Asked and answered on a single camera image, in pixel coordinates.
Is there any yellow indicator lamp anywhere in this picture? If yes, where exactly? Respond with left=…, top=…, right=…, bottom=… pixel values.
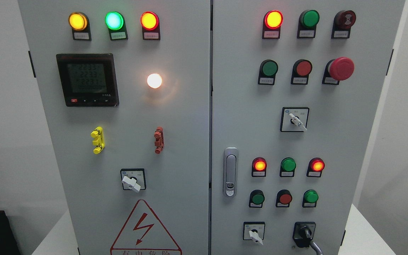
left=68, top=12, right=92, bottom=41

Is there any green push button upper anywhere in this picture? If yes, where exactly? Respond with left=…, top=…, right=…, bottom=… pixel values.
left=258, top=59, right=278, bottom=85

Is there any white selector switch bottom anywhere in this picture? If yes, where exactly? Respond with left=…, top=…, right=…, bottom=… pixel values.
left=243, top=221, right=266, bottom=245

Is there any red push button upper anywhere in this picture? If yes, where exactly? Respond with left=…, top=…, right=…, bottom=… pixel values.
left=290, top=59, right=312, bottom=85

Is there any dark red buzzer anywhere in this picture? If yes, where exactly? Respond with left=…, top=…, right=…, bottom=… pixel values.
left=331, top=10, right=356, bottom=39

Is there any green push button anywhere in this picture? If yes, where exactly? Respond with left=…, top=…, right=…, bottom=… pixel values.
left=258, top=59, right=278, bottom=85
left=248, top=190, right=265, bottom=208

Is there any silver door handle lock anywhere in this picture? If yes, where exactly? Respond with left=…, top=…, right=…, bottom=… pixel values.
left=222, top=147, right=239, bottom=197

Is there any white selector switch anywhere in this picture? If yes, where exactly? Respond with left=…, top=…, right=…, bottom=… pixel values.
left=243, top=221, right=266, bottom=245
left=280, top=107, right=310, bottom=132

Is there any yellow terminal clip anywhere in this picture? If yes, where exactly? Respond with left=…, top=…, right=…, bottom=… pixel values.
left=90, top=126, right=105, bottom=154

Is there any lit red indicator lamp left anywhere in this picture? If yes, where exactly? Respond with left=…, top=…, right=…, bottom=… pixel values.
left=140, top=11, right=160, bottom=40

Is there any white selector switch left door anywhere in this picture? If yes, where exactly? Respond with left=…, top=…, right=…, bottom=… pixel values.
left=120, top=168, right=146, bottom=193

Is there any black digital power meter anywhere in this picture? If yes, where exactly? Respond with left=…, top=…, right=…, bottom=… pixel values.
left=56, top=53, right=119, bottom=108

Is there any red lamp lower right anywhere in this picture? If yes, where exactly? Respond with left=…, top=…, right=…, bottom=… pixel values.
left=306, top=158, right=325, bottom=177

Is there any red push button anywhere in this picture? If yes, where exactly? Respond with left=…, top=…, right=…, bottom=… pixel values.
left=276, top=189, right=293, bottom=207
left=290, top=59, right=312, bottom=85

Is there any green lamp lower middle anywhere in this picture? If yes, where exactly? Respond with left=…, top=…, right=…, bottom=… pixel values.
left=279, top=158, right=296, bottom=177

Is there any lit red lamp lower left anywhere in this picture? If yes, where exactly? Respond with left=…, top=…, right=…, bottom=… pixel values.
left=251, top=157, right=267, bottom=177

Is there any green lamp top right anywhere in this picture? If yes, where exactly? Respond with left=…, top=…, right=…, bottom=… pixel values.
left=297, top=10, right=319, bottom=39

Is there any green lamp bottom right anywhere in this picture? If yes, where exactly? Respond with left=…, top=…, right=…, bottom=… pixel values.
left=302, top=190, right=319, bottom=208

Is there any red emergency stop mushroom button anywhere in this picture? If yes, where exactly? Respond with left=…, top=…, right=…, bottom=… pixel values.
left=322, top=57, right=355, bottom=85

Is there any red push button lower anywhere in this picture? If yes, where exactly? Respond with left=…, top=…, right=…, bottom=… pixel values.
left=276, top=189, right=293, bottom=207

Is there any lit red lamp top right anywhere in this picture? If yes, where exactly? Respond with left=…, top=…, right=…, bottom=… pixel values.
left=262, top=10, right=283, bottom=39

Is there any white selector switch upper right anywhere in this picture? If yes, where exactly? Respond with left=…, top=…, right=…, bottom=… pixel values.
left=280, top=107, right=310, bottom=132

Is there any red electrical warning triangle sticker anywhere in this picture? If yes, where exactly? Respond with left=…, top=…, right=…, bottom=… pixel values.
left=110, top=199, right=182, bottom=255

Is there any grey right cabinet door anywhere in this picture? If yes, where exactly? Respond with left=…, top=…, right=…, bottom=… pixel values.
left=209, top=0, right=405, bottom=255

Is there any black rotary knob switch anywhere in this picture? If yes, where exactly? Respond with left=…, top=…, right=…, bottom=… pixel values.
left=293, top=222, right=316, bottom=248

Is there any white lit indicator lamp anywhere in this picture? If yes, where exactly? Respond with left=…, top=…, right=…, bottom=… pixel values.
left=146, top=73, right=163, bottom=89

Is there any red terminal clip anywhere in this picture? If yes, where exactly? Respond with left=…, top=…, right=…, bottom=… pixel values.
left=154, top=126, right=165, bottom=154

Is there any lit green indicator lamp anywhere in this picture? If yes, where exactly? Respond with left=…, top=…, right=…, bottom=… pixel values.
left=105, top=11, right=128, bottom=41

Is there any grey left cabinet door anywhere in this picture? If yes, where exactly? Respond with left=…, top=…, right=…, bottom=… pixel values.
left=18, top=0, right=211, bottom=255

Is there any grey cabinet door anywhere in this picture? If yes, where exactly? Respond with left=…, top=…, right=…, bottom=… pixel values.
left=18, top=0, right=211, bottom=255
left=209, top=0, right=405, bottom=255

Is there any green push button lower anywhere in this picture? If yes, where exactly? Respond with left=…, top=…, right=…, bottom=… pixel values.
left=248, top=190, right=265, bottom=208

